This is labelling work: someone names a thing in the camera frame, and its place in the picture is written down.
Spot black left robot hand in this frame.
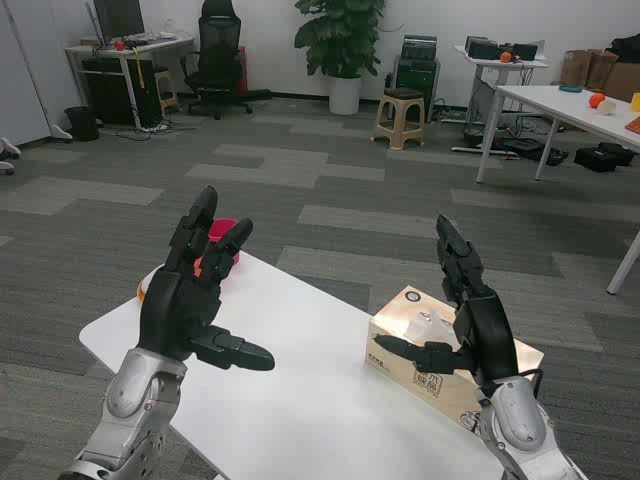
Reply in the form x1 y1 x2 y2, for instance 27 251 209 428
137 184 276 372

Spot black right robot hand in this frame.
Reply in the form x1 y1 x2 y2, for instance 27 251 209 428
368 213 520 389

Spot white tissue sheet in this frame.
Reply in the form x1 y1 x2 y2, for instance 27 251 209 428
407 309 459 346

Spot wood-print tissue box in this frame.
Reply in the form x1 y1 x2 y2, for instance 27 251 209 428
367 285 545 437

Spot cardboard box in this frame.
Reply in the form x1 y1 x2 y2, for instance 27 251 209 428
602 59 640 104

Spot orange plate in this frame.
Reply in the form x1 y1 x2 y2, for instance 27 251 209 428
135 264 165 306

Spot pink plastic cup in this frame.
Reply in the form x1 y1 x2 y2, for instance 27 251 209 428
206 217 242 266

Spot black flat case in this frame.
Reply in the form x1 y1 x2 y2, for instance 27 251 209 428
504 138 569 167

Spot black trash bin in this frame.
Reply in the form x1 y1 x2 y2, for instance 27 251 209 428
63 105 100 142

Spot black bag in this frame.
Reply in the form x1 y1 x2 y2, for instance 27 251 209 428
573 142 636 174

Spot small wooden stool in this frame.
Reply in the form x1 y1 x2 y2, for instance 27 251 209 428
153 69 179 114

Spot black desk cabinet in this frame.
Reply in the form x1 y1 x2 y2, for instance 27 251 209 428
82 58 164 126

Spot beige plastic stool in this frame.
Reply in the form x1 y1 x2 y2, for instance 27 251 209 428
370 87 426 151

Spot long white table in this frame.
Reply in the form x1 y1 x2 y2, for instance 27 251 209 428
474 84 640 295

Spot black cabinet green front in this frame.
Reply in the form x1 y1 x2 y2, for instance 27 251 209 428
392 34 441 124

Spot black office chair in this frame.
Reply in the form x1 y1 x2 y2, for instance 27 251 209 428
180 0 274 121

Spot brown paper bags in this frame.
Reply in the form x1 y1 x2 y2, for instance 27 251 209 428
559 48 619 91

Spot black equipment boxes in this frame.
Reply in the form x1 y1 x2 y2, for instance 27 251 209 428
464 35 539 61

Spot black monitor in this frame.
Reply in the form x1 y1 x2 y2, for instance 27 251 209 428
92 0 146 44

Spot leafy plant in white pot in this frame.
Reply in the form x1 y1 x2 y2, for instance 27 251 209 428
293 0 389 116

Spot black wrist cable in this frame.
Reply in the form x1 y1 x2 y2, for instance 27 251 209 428
517 368 545 401

